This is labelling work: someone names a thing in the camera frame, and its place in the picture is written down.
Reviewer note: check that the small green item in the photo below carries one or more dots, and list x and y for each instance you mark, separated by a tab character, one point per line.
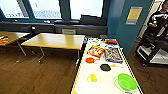
127	81

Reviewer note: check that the yellow wooden gaming table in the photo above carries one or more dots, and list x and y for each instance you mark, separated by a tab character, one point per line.
103	81

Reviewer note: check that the red yellow game box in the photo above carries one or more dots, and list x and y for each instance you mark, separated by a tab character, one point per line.
96	51

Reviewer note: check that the flat orange disc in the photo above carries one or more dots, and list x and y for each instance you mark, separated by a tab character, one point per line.
90	60

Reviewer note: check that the dark grey bench sofa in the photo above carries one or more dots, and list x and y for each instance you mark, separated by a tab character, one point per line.
90	26

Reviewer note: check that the grey chair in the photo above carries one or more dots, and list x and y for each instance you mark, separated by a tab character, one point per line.
69	31

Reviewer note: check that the flat red item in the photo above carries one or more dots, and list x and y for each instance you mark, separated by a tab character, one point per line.
111	41

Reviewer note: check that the long yellow wooden table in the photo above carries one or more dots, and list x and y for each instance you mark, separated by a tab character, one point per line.
55	41

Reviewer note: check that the small yellow item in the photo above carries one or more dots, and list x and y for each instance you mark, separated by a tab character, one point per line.
92	78

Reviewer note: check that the bright office window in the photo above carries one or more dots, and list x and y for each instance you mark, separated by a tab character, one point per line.
13	8
86	8
45	8

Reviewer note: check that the yellow wooden office table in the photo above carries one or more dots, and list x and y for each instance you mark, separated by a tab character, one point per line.
8	36

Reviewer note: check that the person in dark top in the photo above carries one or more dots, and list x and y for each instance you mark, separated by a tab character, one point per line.
158	20

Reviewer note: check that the yellow wall sign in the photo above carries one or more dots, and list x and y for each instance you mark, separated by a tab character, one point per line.
134	15

